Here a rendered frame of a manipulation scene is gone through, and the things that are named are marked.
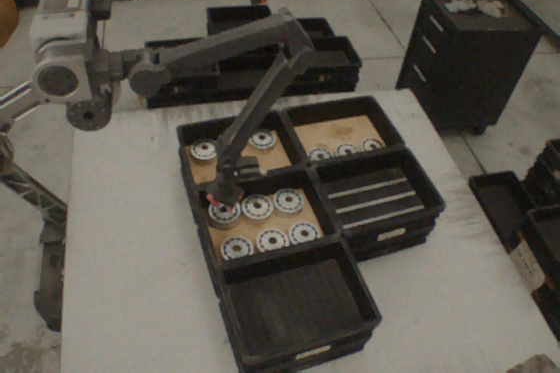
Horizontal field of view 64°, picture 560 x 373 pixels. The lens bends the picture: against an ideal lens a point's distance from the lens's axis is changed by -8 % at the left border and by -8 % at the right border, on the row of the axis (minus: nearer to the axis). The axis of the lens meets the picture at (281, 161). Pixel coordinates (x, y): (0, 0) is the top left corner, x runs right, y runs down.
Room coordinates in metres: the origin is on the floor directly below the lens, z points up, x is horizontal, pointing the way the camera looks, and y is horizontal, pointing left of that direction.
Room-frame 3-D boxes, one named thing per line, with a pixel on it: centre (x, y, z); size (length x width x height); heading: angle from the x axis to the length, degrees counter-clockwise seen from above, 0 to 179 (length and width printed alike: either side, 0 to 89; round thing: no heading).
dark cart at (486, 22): (2.60, -1.06, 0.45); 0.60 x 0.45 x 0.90; 109
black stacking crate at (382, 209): (1.08, -0.33, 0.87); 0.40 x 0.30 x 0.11; 115
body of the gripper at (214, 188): (0.94, 0.16, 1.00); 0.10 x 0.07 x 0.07; 69
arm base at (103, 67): (0.88, 0.44, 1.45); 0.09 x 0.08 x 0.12; 19
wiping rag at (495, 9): (2.68, -1.16, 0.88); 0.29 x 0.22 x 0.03; 109
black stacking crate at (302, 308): (0.64, -0.10, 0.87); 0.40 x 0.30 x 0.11; 115
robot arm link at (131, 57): (0.91, 0.37, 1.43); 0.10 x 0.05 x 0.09; 109
